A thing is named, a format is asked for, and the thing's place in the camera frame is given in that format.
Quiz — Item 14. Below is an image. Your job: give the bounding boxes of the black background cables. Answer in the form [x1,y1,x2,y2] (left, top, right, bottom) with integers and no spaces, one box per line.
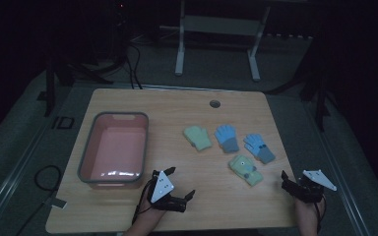
[124,41,144,90]

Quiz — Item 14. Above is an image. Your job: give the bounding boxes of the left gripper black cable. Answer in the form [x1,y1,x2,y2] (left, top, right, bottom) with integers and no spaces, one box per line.
[131,178,156,226]

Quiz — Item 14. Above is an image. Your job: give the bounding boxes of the black tripod stand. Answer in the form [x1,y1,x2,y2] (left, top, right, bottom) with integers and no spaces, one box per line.
[265,32,333,133]
[37,0,129,118]

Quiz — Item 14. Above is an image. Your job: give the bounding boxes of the plain green mitten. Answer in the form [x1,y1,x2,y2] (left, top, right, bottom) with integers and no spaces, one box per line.
[182,125,214,152]

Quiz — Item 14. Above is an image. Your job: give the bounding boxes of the dotted blue glove grey cuff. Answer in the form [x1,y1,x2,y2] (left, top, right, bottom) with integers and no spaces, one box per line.
[243,133,277,165]

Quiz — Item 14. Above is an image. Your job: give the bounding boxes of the grey tape piece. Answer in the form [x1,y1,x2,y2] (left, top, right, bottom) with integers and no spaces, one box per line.
[43,196,68,209]

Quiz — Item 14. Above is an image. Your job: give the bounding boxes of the plain blue glove grey cuff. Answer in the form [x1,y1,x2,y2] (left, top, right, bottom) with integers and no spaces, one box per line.
[214,124,240,154]

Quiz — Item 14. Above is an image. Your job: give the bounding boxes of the person's left hand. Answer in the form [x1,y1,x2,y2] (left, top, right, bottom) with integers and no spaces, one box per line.
[134,198,169,230]

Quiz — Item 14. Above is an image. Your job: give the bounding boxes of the pink plastic basin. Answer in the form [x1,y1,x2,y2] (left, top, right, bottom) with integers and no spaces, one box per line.
[77,111,150,191]

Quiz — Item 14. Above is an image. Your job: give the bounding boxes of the white metal desk frame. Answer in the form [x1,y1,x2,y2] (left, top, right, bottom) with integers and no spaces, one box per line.
[158,0,272,83]

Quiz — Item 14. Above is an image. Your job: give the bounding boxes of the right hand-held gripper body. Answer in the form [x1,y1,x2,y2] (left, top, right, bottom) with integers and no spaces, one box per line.
[289,169,338,205]

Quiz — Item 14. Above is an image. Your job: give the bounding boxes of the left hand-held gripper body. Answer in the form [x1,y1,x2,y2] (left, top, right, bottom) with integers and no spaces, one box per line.
[147,169,188,213]

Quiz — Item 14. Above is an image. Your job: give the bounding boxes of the black floor cable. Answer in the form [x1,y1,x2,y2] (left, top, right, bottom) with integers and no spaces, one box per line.
[14,164,63,236]

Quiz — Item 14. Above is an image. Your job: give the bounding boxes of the green mitten with face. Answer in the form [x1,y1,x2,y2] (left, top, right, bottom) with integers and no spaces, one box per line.
[227,154,264,188]

